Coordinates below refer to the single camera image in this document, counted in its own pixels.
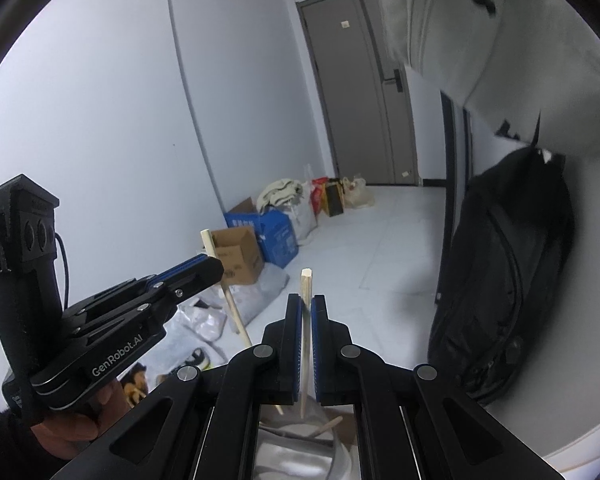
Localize brown cardboard box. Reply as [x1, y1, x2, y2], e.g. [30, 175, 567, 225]
[207, 226, 266, 286]

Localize black backpack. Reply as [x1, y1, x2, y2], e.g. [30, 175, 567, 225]
[427, 147, 576, 406]

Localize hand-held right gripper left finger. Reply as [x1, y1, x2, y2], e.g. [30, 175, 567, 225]
[50, 292, 303, 480]

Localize white tote bag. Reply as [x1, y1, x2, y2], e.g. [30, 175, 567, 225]
[256, 178, 306, 213]

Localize clear crumpled plastic bags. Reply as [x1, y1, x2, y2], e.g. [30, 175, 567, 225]
[165, 295, 231, 361]

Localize person's left hand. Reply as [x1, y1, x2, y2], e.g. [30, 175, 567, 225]
[30, 375, 126, 461]

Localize black coat rack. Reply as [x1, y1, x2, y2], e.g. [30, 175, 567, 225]
[440, 89, 543, 201]

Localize brown fuzzy shoe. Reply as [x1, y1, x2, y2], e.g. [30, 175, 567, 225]
[122, 362, 151, 401]

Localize white plastic bag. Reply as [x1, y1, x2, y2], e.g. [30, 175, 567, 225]
[285, 195, 321, 246]

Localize grey parcel bag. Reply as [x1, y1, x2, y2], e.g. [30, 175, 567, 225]
[225, 262, 288, 326]

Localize white black sneaker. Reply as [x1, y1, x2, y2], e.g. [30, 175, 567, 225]
[180, 347, 216, 368]

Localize grey door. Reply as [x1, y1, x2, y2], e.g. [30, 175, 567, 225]
[296, 0, 421, 188]

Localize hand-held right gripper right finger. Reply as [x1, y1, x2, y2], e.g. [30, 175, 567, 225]
[310, 294, 543, 480]

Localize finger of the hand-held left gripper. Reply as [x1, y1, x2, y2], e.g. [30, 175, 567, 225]
[62, 254, 212, 328]
[62, 256, 226, 346]

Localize black cable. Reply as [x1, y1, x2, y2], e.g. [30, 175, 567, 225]
[55, 236, 72, 308]

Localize beige plastic bag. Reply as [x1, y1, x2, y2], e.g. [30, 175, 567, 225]
[342, 175, 376, 210]

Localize red snack bag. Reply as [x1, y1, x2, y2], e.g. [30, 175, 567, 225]
[310, 176, 331, 216]

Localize white grey utensil holder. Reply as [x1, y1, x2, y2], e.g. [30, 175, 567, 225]
[254, 402, 355, 480]

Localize blue cardboard box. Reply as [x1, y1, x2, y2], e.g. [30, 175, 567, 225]
[224, 197, 301, 268]

